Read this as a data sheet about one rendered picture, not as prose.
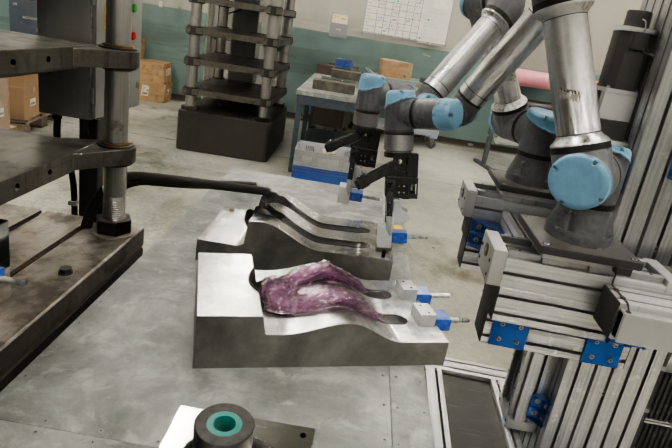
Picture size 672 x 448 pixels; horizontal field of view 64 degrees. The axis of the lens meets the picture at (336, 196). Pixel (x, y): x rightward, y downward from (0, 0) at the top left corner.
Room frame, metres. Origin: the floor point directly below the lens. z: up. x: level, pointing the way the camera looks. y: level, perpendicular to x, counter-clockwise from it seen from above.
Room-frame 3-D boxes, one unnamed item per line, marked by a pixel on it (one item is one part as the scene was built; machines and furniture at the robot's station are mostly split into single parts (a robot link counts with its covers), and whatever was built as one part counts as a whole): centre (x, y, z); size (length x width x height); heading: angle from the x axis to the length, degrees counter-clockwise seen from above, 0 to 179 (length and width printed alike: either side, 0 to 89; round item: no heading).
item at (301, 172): (4.69, 0.12, 0.11); 0.61 x 0.41 x 0.22; 90
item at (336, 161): (4.69, 0.12, 0.28); 0.61 x 0.41 x 0.15; 90
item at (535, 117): (1.71, -0.61, 1.20); 0.13 x 0.12 x 0.14; 24
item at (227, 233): (1.37, 0.08, 0.87); 0.50 x 0.26 x 0.14; 89
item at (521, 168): (1.70, -0.61, 1.09); 0.15 x 0.15 x 0.10
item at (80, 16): (1.60, 0.77, 0.74); 0.31 x 0.22 x 1.47; 179
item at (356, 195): (1.60, -0.07, 0.93); 0.13 x 0.05 x 0.05; 89
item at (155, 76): (7.58, 3.00, 0.42); 0.86 x 0.33 x 0.83; 90
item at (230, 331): (1.01, 0.00, 0.86); 0.50 x 0.26 x 0.11; 106
